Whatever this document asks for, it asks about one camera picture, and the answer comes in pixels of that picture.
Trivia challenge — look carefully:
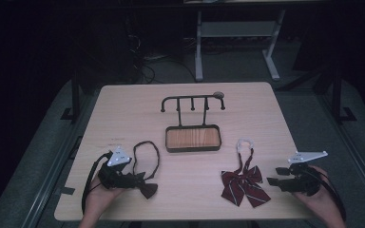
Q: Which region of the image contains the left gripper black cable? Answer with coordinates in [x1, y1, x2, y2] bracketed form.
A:
[81, 151, 112, 215]

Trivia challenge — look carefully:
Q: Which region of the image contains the dark brown bow tie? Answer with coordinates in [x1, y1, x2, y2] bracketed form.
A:
[131, 140, 162, 200]

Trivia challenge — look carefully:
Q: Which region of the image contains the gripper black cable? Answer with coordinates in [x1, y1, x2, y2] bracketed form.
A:
[307, 166, 347, 222]
[81, 151, 112, 215]

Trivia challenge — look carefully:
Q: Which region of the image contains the person's left hand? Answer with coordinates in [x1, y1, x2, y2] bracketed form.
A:
[84, 175, 125, 220]

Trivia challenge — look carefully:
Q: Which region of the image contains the red striped bow tie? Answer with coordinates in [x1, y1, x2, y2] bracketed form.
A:
[220, 137, 272, 209]

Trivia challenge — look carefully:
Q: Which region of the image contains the black hook rack wooden tray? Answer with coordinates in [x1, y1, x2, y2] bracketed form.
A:
[160, 93, 226, 154]

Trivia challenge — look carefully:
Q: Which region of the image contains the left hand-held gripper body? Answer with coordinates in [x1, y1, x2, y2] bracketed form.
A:
[98, 145, 132, 191]

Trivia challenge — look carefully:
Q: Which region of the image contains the white metal desk frame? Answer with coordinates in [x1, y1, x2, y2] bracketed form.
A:
[194, 9, 287, 83]

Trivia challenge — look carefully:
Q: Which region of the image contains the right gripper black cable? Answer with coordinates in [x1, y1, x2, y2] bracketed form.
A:
[307, 166, 347, 222]

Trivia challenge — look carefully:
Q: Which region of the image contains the black metal stand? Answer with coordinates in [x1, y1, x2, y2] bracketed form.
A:
[59, 69, 84, 124]
[328, 61, 358, 125]

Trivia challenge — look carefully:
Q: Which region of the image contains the grey tape strip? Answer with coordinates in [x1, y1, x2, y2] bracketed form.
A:
[54, 186, 76, 197]

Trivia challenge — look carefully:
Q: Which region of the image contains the person's right hand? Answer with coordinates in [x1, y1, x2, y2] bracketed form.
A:
[293, 165, 342, 220]

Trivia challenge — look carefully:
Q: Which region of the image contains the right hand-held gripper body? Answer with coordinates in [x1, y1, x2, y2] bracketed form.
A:
[284, 150, 329, 197]

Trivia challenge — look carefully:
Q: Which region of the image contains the floor cables bundle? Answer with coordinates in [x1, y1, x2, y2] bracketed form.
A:
[126, 18, 198, 85]

